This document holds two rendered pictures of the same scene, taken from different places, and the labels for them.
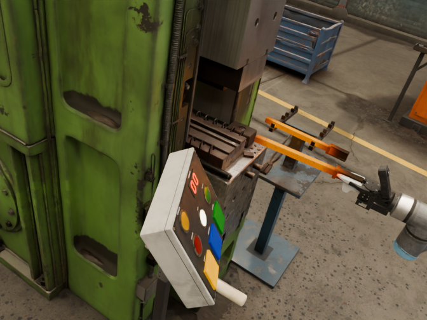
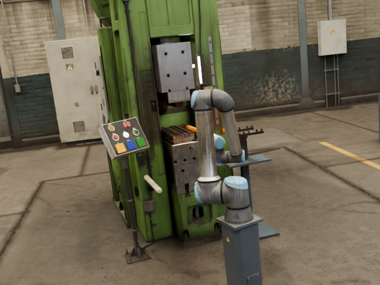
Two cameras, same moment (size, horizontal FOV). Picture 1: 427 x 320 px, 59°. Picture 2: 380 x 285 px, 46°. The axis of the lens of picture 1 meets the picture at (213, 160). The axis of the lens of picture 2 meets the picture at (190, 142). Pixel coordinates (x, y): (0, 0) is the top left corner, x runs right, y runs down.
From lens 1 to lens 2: 3.20 m
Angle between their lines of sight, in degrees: 49
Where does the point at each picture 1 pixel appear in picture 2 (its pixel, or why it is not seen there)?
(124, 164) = not seen: hidden behind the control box
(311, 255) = (285, 238)
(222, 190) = (171, 150)
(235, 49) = (160, 85)
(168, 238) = (102, 128)
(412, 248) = not seen: hidden behind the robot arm
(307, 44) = not seen: outside the picture
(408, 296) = (337, 266)
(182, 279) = (107, 145)
